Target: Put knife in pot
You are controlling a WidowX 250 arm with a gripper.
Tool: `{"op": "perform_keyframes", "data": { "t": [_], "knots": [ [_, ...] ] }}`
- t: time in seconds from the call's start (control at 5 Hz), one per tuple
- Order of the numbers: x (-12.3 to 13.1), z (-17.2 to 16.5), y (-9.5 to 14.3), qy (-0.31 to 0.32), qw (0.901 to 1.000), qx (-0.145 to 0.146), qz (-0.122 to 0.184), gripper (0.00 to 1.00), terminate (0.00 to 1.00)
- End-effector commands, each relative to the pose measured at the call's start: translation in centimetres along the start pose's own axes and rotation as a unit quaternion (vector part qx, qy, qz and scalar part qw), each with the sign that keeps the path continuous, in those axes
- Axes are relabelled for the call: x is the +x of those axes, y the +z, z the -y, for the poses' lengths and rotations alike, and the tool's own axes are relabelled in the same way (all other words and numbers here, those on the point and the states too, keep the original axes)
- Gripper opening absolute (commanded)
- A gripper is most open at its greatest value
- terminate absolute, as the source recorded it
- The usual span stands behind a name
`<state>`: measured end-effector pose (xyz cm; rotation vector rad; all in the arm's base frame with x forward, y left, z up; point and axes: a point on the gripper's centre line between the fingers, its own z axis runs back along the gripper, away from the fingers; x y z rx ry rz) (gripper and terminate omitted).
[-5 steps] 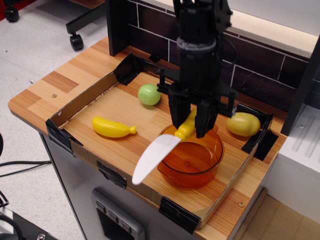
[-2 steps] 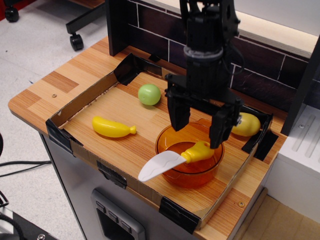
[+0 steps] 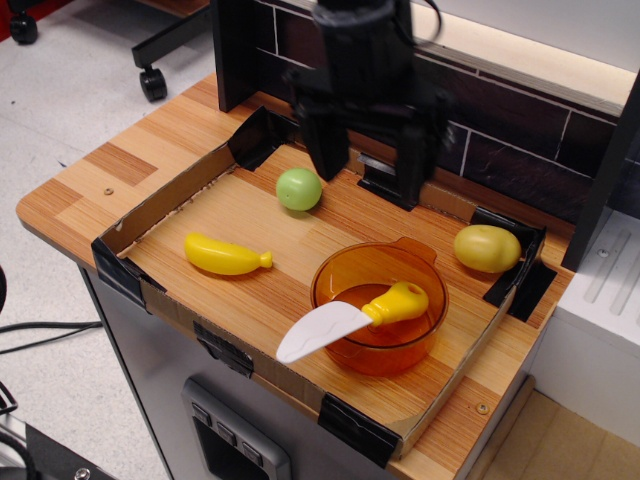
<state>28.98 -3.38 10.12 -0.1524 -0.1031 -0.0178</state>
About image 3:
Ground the yellow white toy knife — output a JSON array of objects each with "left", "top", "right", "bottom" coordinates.
[{"left": 276, "top": 281, "right": 430, "bottom": 364}]

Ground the orange transparent plastic pot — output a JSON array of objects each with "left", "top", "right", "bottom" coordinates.
[{"left": 311, "top": 237, "right": 448, "bottom": 377}]

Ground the black office chair base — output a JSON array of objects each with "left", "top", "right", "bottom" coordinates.
[{"left": 131, "top": 0, "right": 211, "bottom": 102}]

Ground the grey oven control panel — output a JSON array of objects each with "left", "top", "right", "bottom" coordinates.
[{"left": 182, "top": 379, "right": 292, "bottom": 480}]

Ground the yellow toy banana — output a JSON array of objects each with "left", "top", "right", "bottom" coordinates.
[{"left": 184, "top": 233, "right": 273, "bottom": 276}]

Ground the green toy apple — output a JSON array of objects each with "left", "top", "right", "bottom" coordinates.
[{"left": 276, "top": 168, "right": 323, "bottom": 211}]

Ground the black caster wheel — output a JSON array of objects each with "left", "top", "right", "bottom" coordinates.
[{"left": 9, "top": 12, "right": 38, "bottom": 45}]

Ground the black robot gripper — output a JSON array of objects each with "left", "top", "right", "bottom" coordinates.
[{"left": 286, "top": 17, "right": 452, "bottom": 209}]

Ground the taped cardboard fence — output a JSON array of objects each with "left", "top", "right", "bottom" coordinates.
[{"left": 91, "top": 107, "right": 571, "bottom": 479}]

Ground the yellow-green toy potato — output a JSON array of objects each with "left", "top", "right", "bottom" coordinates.
[{"left": 453, "top": 225, "right": 522, "bottom": 273}]

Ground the black floor cable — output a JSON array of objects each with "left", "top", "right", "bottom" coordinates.
[{"left": 0, "top": 319, "right": 104, "bottom": 356}]

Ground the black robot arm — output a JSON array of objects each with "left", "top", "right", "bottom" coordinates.
[{"left": 285, "top": 1, "right": 453, "bottom": 210}]

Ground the black vertical post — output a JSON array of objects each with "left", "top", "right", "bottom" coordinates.
[{"left": 210, "top": 0, "right": 281, "bottom": 112}]

